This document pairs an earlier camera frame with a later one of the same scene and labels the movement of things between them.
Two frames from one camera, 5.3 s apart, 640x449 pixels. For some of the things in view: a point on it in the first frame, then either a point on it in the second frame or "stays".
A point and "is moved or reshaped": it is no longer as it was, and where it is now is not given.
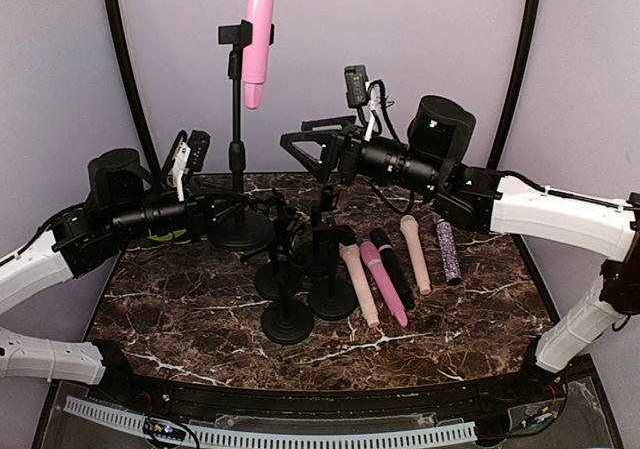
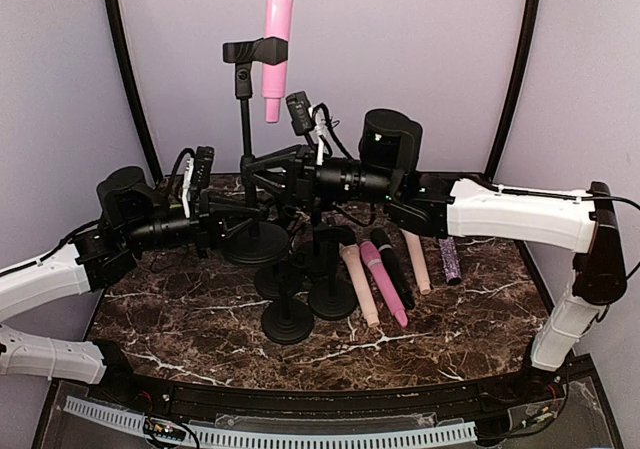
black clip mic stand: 334,299 stays
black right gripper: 342,146 -> 301,167
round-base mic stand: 243,228 is moved or reshaped
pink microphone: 382,282 stays
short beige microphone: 410,224 stays
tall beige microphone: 350,254 stays
